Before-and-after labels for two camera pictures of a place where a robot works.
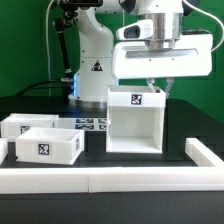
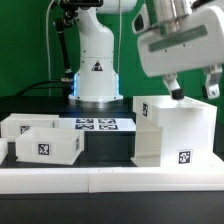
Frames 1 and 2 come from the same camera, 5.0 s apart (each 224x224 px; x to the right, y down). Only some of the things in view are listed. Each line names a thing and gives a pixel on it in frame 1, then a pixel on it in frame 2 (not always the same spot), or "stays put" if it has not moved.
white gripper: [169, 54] -> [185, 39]
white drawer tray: [15, 124] stays put
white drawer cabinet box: [134, 119] -> [174, 132]
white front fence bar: [110, 179] stays put
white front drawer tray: [48, 145] stays put
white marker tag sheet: [86, 124] stays put
